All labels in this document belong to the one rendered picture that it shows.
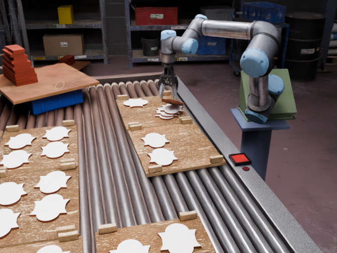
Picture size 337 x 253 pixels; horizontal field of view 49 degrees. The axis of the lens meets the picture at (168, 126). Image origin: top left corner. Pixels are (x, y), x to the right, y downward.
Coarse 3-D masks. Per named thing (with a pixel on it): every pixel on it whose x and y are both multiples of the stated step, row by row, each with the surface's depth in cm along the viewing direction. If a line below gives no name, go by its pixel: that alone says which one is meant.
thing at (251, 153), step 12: (240, 120) 208; (276, 120) 208; (252, 132) 209; (264, 132) 208; (252, 144) 212; (264, 144) 212; (252, 156) 215; (264, 156) 216; (264, 168) 221; (264, 180) 227
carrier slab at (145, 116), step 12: (156, 96) 223; (168, 96) 223; (120, 108) 207; (132, 108) 207; (144, 108) 207; (156, 108) 207; (132, 120) 193; (144, 120) 193; (156, 120) 193; (168, 120) 193
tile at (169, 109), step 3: (162, 105) 203; (165, 105) 203; (168, 105) 203; (171, 105) 203; (174, 105) 203; (177, 105) 203; (162, 108) 199; (165, 108) 200; (168, 108) 200; (171, 108) 200; (174, 108) 200; (177, 108) 200; (180, 108) 200; (162, 111) 198; (165, 111) 196; (168, 111) 196; (171, 111) 196; (174, 111) 196; (177, 111) 196; (180, 111) 197; (171, 114) 194
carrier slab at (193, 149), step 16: (144, 128) 185; (160, 128) 185; (176, 128) 185; (192, 128) 185; (176, 144) 170; (192, 144) 170; (208, 144) 170; (144, 160) 157; (192, 160) 157; (208, 160) 157; (224, 160) 157
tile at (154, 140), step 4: (148, 136) 175; (152, 136) 175; (156, 136) 175; (160, 136) 175; (164, 136) 175; (144, 140) 171; (148, 140) 171; (152, 140) 171; (156, 140) 171; (160, 140) 171; (164, 140) 171; (144, 144) 168; (148, 144) 168; (152, 144) 168; (156, 144) 168; (160, 144) 168; (164, 144) 168; (156, 148) 166
